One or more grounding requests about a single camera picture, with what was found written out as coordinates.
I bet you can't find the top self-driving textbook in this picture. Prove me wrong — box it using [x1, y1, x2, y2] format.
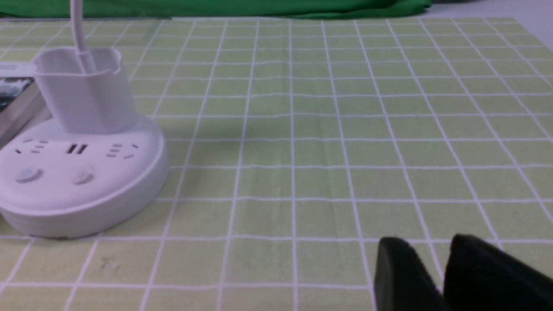
[0, 61, 52, 148]

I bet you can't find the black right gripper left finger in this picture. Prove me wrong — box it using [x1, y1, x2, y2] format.
[375, 237, 450, 311]

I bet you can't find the green backdrop cloth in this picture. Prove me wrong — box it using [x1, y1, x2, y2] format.
[0, 0, 432, 19]

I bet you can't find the white desk lamp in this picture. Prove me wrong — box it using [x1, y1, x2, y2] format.
[0, 0, 169, 238]

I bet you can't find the green grid tablecloth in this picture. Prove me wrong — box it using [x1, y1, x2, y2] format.
[1, 17, 553, 311]

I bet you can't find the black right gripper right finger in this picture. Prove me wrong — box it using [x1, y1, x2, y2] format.
[444, 234, 553, 311]

